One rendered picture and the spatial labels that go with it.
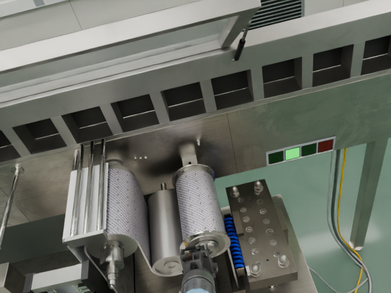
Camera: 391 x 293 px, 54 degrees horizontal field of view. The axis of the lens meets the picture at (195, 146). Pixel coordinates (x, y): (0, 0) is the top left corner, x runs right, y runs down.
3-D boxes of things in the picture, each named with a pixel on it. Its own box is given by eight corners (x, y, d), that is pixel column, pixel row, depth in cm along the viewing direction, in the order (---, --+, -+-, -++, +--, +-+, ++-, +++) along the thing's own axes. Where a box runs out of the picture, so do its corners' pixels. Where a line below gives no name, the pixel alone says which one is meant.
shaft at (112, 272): (107, 292, 100) (103, 286, 98) (108, 270, 104) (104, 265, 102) (119, 289, 100) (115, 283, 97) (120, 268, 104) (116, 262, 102)
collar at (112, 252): (105, 274, 105) (96, 263, 101) (105, 254, 110) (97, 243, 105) (127, 269, 105) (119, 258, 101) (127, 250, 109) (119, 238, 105)
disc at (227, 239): (177, 260, 115) (184, 232, 105) (177, 258, 115) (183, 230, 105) (224, 258, 118) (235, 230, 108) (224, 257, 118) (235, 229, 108)
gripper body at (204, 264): (208, 241, 100) (209, 258, 88) (216, 272, 101) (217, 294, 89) (179, 247, 100) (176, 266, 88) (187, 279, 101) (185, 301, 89)
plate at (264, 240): (251, 290, 128) (249, 282, 124) (227, 196, 157) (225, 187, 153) (297, 279, 128) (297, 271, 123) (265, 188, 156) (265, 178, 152)
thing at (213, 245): (219, 257, 113) (194, 260, 112) (218, 251, 114) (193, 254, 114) (219, 243, 108) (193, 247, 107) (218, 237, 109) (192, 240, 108)
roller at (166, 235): (157, 279, 122) (147, 261, 113) (153, 214, 140) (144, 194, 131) (194, 271, 121) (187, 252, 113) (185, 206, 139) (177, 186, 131)
